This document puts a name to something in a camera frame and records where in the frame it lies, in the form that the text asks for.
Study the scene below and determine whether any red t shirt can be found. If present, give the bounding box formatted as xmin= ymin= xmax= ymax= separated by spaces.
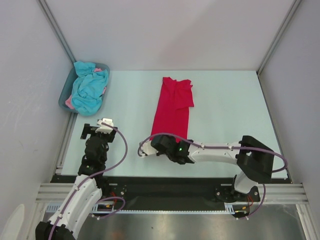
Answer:
xmin=151 ymin=77 xmax=194 ymax=139

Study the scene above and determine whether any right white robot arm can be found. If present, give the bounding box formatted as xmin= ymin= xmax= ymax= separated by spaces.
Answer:
xmin=149 ymin=134 xmax=274 ymax=201

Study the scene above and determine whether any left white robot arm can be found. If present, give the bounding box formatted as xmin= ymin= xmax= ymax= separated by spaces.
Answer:
xmin=35 ymin=120 xmax=118 ymax=240

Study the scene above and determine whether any cyan t shirt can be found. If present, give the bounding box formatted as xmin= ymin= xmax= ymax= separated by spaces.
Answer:
xmin=70 ymin=61 xmax=109 ymax=116

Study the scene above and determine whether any grey plastic bin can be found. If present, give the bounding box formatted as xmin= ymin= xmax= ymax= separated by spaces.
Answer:
xmin=58 ymin=63 xmax=110 ymax=114

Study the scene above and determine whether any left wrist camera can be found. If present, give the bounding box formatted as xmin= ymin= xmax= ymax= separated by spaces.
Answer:
xmin=95 ymin=118 xmax=114 ymax=134

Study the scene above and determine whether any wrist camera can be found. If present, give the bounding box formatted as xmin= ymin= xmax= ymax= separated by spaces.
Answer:
xmin=95 ymin=118 xmax=114 ymax=134
xmin=138 ymin=140 xmax=159 ymax=158

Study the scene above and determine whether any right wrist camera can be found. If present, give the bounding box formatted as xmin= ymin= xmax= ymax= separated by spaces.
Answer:
xmin=138 ymin=140 xmax=159 ymax=158

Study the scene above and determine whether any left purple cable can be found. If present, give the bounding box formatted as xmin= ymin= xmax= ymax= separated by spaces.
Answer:
xmin=48 ymin=121 xmax=130 ymax=240

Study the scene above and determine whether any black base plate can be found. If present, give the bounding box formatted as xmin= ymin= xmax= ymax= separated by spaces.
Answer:
xmin=49 ymin=176 xmax=293 ymax=212

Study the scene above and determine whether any aluminium frame rail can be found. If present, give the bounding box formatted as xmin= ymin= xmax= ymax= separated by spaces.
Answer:
xmin=35 ymin=183 xmax=309 ymax=205

